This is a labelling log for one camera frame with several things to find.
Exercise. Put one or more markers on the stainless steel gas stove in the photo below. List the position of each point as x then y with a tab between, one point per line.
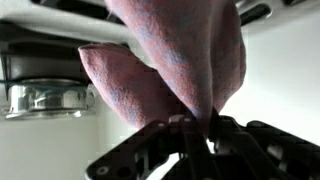
282	37

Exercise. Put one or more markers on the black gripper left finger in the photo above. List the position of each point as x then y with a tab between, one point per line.
143	152

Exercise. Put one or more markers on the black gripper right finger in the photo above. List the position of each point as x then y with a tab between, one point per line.
267	152

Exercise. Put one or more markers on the pink cloth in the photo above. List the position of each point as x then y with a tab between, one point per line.
197	54

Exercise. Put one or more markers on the stainless steel pot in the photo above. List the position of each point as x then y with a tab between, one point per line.
48	98

